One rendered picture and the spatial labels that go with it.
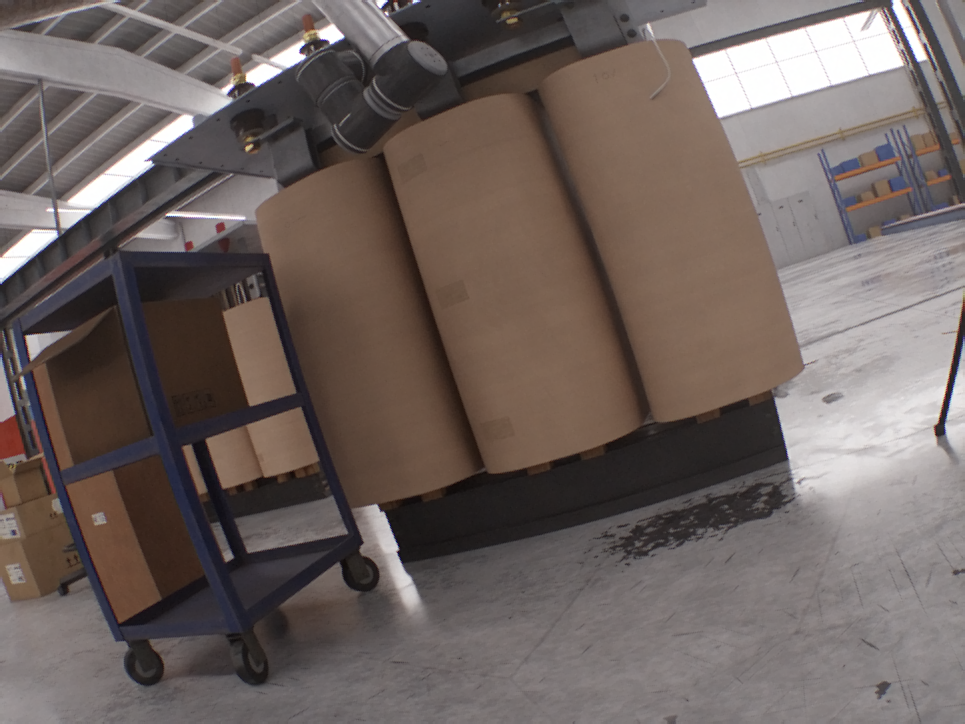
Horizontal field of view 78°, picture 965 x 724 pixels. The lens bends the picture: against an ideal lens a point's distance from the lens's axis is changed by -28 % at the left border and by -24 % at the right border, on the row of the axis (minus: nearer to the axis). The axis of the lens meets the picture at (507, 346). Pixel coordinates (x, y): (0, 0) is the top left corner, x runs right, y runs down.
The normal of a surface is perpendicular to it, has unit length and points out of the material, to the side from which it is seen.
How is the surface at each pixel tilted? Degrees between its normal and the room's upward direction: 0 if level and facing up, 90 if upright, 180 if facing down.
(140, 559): 90
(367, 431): 90
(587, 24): 90
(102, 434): 90
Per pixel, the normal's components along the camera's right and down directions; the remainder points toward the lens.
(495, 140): 0.04, -0.01
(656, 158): -0.28, 0.10
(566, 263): 0.49, -0.16
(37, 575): 0.91, -0.30
